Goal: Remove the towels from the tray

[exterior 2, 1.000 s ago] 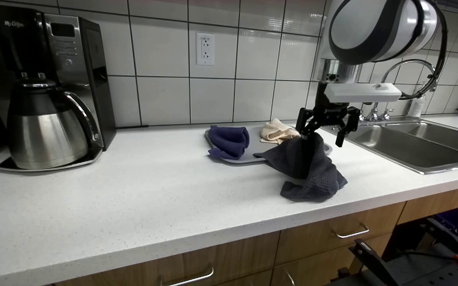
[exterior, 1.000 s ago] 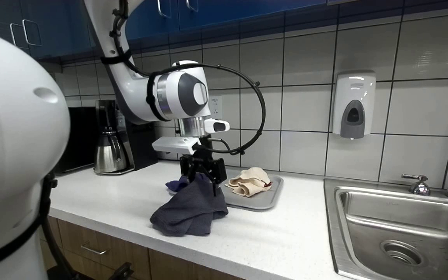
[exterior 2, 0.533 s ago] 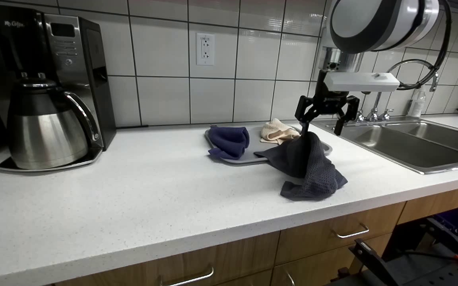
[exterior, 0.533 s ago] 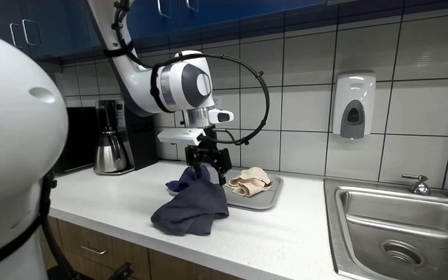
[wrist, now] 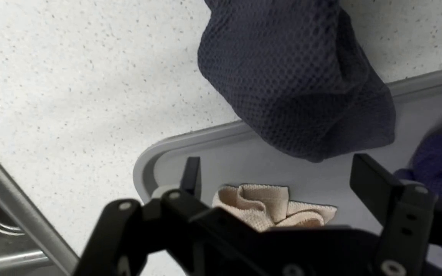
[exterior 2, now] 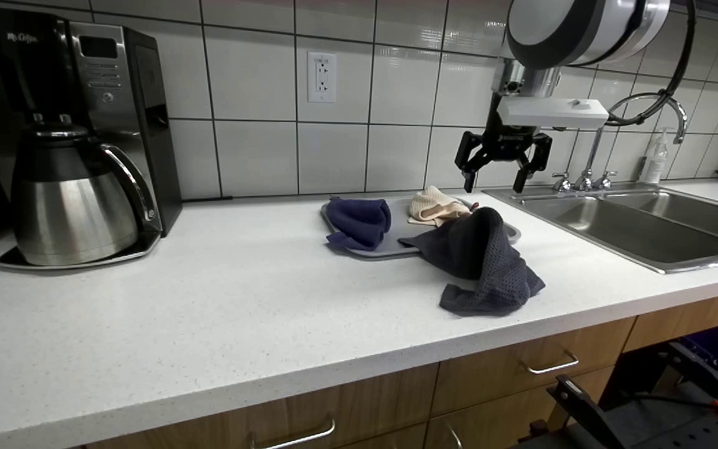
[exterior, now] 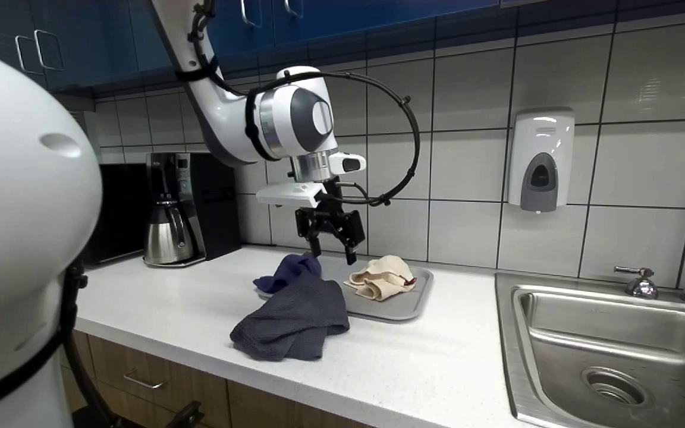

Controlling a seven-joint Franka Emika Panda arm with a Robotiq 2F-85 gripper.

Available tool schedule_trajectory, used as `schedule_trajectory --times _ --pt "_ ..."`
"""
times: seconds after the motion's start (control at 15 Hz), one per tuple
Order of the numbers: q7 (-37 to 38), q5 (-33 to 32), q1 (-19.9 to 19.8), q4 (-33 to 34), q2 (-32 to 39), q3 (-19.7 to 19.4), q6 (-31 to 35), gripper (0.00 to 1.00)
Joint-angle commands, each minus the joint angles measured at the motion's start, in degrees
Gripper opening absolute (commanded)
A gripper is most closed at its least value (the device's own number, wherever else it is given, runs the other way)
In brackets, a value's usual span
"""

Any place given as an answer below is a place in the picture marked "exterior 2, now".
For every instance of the clear soap dispenser bottle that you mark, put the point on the clear soap dispenser bottle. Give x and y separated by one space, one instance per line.
654 159

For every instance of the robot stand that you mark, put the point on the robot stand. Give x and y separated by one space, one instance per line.
658 418

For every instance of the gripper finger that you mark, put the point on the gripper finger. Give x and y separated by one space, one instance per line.
536 159
471 156

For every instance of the chrome tap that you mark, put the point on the chrome tap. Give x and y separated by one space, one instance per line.
591 159

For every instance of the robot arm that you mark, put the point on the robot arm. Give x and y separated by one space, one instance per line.
558 28

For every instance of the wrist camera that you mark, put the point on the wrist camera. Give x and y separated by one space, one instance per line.
552 113

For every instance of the beige towel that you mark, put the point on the beige towel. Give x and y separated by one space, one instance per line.
437 206

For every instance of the dark grey towel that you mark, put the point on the dark grey towel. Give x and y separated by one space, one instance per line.
477 255

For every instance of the black and steel coffee maker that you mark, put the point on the black and steel coffee maker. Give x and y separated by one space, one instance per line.
116 75

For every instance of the wooden drawer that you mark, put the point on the wooden drawer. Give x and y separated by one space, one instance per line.
359 405
496 371
502 418

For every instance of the steel coffee carafe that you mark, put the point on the steel coffee carafe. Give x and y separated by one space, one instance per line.
72 206

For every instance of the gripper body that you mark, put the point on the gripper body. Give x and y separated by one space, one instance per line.
508 142

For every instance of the blue towel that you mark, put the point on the blue towel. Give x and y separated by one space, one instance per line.
359 221

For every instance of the steel sink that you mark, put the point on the steel sink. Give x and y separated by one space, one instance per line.
639 231

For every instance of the grey tray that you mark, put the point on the grey tray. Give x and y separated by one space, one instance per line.
396 232

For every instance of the white wall socket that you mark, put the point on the white wall socket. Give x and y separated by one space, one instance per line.
321 77

